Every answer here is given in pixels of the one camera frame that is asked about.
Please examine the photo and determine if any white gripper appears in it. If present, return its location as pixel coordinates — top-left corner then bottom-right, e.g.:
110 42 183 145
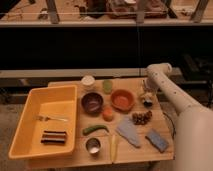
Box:
139 80 155 100

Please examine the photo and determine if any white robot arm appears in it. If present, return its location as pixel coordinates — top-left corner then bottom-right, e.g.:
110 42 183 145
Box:
143 63 213 171

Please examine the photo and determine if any yellow plastic tray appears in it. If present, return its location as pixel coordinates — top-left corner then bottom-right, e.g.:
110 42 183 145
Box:
9 85 77 159

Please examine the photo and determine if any orange bowl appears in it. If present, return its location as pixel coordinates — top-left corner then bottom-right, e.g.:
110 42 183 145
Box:
110 89 135 112

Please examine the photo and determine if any brown grape bunch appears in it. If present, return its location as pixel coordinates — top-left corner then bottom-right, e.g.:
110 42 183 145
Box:
132 111 152 125

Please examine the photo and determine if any green cup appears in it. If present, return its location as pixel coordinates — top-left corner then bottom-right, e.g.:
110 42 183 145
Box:
102 80 112 94

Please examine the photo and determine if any orange carrot toy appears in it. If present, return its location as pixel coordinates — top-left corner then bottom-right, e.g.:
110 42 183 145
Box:
102 107 114 122

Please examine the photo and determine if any blue sponge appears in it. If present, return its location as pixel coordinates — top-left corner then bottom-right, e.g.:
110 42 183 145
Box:
145 129 169 153

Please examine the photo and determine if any dark purple bowl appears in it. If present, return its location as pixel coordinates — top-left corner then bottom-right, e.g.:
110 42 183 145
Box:
81 92 103 115

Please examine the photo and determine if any yellow plastic knife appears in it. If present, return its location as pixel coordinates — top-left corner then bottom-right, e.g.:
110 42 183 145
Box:
110 135 118 163

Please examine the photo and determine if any white lidded cup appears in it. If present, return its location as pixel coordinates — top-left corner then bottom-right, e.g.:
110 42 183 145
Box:
81 75 95 90

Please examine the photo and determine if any green cucumber toy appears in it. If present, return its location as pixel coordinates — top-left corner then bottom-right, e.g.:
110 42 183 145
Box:
82 125 109 136

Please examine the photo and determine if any small steel cup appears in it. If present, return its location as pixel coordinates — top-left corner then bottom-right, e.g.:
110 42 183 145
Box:
86 138 101 155

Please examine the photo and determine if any silver fork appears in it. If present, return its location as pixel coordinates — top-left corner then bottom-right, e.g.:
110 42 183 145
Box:
37 115 68 122

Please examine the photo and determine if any dark brown striped block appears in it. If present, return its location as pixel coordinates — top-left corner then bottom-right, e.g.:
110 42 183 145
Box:
41 131 67 144

